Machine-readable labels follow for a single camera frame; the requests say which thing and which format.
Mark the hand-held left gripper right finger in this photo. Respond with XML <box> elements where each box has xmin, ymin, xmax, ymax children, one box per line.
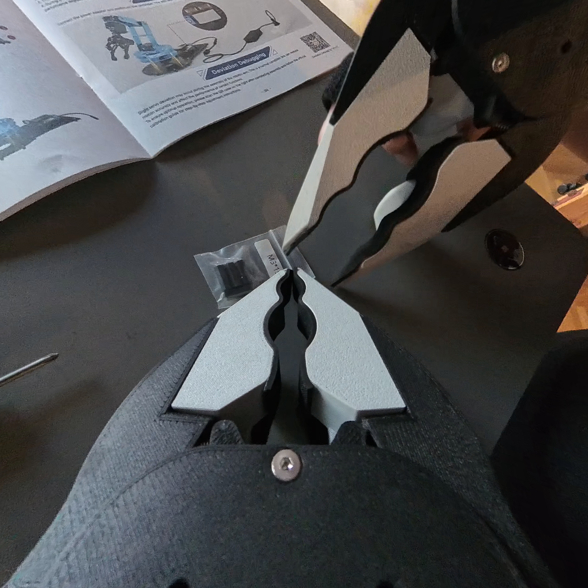
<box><xmin>294</xmin><ymin>267</ymin><xmax>408</xmax><ymax>445</ymax></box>

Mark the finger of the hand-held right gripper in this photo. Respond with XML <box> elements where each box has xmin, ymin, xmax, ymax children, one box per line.
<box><xmin>280</xmin><ymin>28</ymin><xmax>433</xmax><ymax>254</ymax></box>
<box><xmin>331</xmin><ymin>138</ymin><xmax>512</xmax><ymax>288</ymax></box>

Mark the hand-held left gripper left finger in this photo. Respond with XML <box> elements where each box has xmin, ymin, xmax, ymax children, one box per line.
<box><xmin>171</xmin><ymin>269</ymin><xmax>295</xmax><ymax>445</ymax></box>

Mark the clear bag of black spacers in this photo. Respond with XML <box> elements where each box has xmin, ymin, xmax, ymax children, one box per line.
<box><xmin>194</xmin><ymin>225</ymin><xmax>319</xmax><ymax>310</ymax></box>

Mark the round black desk grommet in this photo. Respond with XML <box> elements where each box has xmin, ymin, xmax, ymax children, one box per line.
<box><xmin>484</xmin><ymin>228</ymin><xmax>526</xmax><ymax>272</ymax></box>

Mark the dark grey desk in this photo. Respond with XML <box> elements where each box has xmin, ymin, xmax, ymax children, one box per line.
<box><xmin>0</xmin><ymin>0</ymin><xmax>588</xmax><ymax>559</ymax></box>

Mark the person's right hand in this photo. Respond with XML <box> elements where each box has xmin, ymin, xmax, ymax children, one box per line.
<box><xmin>383</xmin><ymin>130</ymin><xmax>420</xmax><ymax>167</ymax></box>

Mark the black electric screwdriver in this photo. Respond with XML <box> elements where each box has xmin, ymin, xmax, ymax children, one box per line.
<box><xmin>0</xmin><ymin>352</ymin><xmax>59</xmax><ymax>386</ymax></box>

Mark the person's black clothing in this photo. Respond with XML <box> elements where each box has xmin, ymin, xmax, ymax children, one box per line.
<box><xmin>491</xmin><ymin>328</ymin><xmax>588</xmax><ymax>588</ymax></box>

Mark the printed instruction booklet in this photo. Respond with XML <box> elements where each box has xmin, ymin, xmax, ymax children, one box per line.
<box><xmin>0</xmin><ymin>0</ymin><xmax>355</xmax><ymax>223</ymax></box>

